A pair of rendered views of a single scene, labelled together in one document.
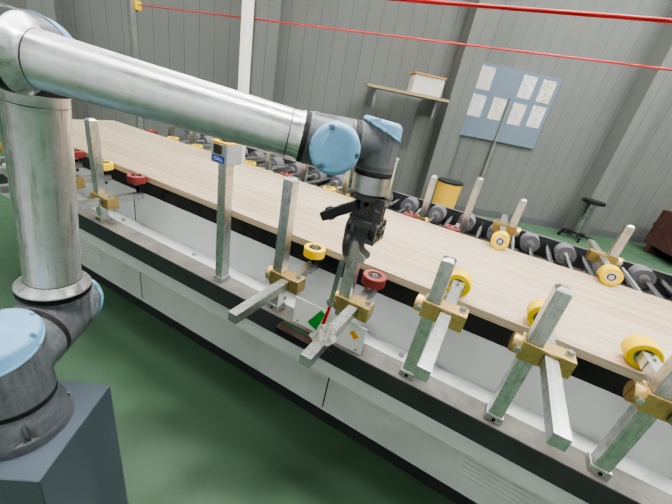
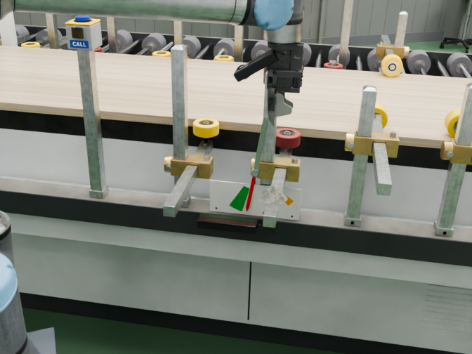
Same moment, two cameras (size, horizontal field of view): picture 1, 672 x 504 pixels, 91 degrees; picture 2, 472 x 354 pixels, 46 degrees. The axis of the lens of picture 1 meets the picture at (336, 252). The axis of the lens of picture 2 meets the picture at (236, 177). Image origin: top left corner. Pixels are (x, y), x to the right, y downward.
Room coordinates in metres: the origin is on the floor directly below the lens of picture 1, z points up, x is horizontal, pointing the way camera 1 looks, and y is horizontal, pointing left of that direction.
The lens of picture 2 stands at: (-0.48, 0.37, 1.51)
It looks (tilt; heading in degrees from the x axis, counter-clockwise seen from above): 26 degrees down; 346
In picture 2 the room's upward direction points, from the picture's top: 2 degrees clockwise
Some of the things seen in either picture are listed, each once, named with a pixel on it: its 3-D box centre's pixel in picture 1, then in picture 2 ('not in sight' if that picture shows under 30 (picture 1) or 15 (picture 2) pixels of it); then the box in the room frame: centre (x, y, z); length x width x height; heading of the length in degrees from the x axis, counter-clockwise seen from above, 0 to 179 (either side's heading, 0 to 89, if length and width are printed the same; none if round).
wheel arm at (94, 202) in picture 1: (94, 203); not in sight; (1.31, 1.07, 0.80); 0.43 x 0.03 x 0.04; 157
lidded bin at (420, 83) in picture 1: (425, 85); not in sight; (4.96, -0.72, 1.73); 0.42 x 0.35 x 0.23; 96
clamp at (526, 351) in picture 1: (540, 352); (469, 152); (0.67, -0.54, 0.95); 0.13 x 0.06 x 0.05; 67
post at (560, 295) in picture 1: (520, 366); (456, 171); (0.68, -0.52, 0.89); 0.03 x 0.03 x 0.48; 67
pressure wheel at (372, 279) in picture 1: (371, 288); (286, 149); (0.97, -0.14, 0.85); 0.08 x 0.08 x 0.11
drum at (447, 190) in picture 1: (444, 200); not in sight; (4.96, -1.44, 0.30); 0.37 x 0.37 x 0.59
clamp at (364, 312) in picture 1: (351, 303); (275, 168); (0.87, -0.08, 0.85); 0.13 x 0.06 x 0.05; 67
